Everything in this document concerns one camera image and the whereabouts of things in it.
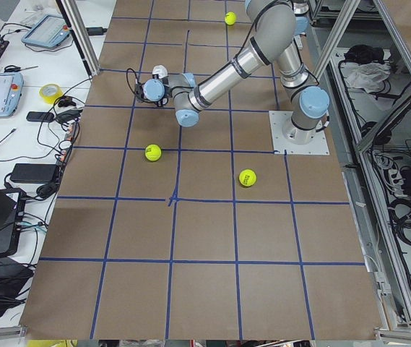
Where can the tennis ball centre left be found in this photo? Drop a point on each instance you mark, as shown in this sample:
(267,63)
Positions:
(152,152)

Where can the Wilson tennis ball can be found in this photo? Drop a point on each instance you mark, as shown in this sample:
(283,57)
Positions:
(160,71)

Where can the yellow tape roll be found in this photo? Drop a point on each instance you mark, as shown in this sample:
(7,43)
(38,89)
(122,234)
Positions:
(50,93)

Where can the black power adapter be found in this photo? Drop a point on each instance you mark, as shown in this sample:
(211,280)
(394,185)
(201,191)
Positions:
(33,173)

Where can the crumpled white cloth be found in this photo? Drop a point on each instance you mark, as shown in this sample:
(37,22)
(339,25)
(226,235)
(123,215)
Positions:
(369,77)

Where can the tennis ball with black print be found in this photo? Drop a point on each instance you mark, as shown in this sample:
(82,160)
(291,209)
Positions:
(247,177)

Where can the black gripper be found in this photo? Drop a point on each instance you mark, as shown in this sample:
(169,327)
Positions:
(160,103)

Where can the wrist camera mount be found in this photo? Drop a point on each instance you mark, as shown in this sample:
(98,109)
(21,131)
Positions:
(139,93)

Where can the black handled scissors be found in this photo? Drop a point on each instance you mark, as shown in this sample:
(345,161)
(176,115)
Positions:
(14,68)

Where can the tennis ball far end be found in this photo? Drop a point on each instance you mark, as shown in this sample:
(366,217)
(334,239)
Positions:
(230,18)

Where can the aluminium frame post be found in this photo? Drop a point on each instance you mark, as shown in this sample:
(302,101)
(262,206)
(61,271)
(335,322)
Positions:
(70,12)

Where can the far blue teach pendant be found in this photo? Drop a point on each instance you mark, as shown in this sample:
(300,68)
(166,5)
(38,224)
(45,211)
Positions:
(49,32)

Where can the black phone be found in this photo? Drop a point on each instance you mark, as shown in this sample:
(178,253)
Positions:
(40,116)

